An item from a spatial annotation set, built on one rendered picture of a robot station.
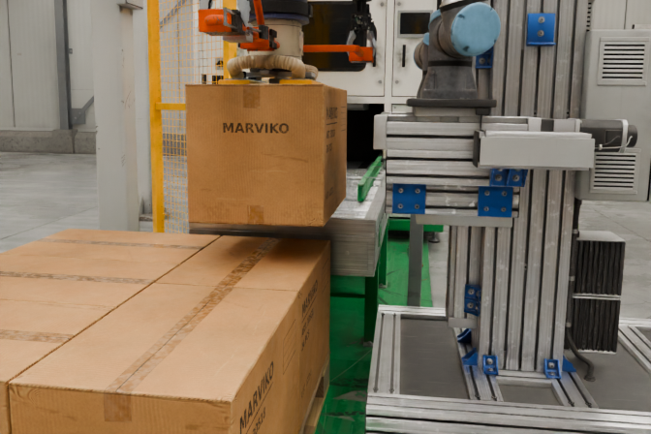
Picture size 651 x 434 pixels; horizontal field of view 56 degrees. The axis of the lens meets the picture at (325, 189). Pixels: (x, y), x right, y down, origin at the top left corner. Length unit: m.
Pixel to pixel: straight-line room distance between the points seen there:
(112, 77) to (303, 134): 1.67
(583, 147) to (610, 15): 10.07
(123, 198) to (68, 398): 2.15
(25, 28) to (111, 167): 10.00
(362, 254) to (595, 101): 0.94
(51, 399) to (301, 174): 0.88
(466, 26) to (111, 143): 2.14
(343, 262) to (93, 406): 1.29
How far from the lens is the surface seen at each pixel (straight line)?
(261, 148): 1.75
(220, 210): 1.80
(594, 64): 1.86
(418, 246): 2.80
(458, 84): 1.64
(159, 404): 1.11
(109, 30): 3.25
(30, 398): 1.22
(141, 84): 5.49
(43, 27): 12.96
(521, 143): 1.54
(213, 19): 1.42
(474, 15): 1.52
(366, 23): 2.26
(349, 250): 2.24
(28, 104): 13.09
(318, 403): 2.19
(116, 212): 3.28
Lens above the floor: 1.03
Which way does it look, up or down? 8 degrees down
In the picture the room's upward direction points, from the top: 1 degrees clockwise
